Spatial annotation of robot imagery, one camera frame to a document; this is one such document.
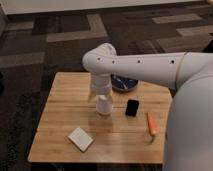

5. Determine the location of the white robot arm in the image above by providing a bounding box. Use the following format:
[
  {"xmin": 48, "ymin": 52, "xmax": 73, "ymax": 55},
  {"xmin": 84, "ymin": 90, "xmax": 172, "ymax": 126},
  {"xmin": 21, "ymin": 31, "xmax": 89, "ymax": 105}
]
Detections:
[{"xmin": 82, "ymin": 43, "xmax": 213, "ymax": 171}]

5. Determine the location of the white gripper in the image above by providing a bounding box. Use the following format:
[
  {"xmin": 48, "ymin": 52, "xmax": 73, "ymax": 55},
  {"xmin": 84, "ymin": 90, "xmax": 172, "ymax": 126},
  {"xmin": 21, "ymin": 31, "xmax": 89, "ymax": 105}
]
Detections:
[{"xmin": 88, "ymin": 74, "xmax": 112, "ymax": 100}]

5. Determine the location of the black eraser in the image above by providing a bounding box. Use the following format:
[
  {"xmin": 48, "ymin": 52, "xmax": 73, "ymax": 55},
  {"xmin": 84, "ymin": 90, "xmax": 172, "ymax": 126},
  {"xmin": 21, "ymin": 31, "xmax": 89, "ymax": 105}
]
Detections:
[{"xmin": 125, "ymin": 99, "xmax": 139, "ymax": 117}]

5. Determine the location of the wooden table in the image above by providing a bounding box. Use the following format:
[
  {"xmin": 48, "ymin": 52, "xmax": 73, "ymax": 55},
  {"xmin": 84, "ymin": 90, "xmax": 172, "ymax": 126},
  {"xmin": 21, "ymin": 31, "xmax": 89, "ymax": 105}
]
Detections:
[{"xmin": 28, "ymin": 72, "xmax": 171, "ymax": 164}]

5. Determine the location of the blue bowl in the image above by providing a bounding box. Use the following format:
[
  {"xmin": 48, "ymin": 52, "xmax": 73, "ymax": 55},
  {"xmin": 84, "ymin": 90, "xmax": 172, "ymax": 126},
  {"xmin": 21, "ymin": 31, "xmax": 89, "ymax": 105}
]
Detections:
[{"xmin": 111, "ymin": 75, "xmax": 138, "ymax": 92}]

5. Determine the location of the orange carrot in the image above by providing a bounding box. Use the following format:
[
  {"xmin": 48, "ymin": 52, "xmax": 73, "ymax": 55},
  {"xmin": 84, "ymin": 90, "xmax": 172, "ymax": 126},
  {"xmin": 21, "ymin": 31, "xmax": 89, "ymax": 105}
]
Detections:
[{"xmin": 147, "ymin": 112, "xmax": 158, "ymax": 136}]

